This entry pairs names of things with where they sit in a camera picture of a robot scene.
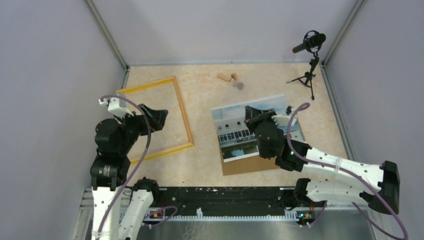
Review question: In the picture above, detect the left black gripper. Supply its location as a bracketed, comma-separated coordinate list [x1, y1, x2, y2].
[114, 102, 168, 154]

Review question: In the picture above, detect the yellow wooden picture frame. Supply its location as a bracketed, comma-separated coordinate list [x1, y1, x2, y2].
[116, 76, 195, 160]

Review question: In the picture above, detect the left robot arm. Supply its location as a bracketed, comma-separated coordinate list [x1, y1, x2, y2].
[90, 104, 169, 240]

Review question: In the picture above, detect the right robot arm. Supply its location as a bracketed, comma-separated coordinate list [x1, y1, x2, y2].
[244, 105, 400, 215]

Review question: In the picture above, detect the building photo print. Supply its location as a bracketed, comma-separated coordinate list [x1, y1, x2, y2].
[211, 94, 289, 163]

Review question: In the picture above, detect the brown cardboard backing board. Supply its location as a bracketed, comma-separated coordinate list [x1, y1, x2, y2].
[220, 119, 307, 176]

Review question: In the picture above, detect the light wooden block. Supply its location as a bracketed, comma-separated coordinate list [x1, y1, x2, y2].
[216, 73, 232, 82]

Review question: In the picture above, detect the black tripod microphone stand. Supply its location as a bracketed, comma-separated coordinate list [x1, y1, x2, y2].
[286, 52, 320, 101]

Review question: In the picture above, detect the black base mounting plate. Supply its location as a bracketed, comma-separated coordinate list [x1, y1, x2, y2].
[130, 186, 327, 218]

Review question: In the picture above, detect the black microphone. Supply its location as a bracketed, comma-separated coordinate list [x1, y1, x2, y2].
[292, 30, 327, 54]

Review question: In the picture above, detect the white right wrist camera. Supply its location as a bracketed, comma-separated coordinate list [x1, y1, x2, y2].
[271, 105, 294, 127]

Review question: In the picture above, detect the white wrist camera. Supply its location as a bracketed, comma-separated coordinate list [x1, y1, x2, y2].
[98, 96, 135, 119]
[271, 105, 294, 127]

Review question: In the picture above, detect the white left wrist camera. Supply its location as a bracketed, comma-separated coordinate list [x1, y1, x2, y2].
[98, 96, 135, 119]

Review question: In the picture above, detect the small wooden bracket piece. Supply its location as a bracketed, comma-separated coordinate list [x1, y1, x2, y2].
[231, 73, 238, 82]

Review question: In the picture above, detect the white toothed cable duct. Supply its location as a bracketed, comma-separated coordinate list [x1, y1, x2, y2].
[142, 207, 301, 223]

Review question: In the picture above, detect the aluminium rail front frame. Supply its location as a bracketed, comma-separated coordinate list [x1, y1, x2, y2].
[71, 187, 382, 240]

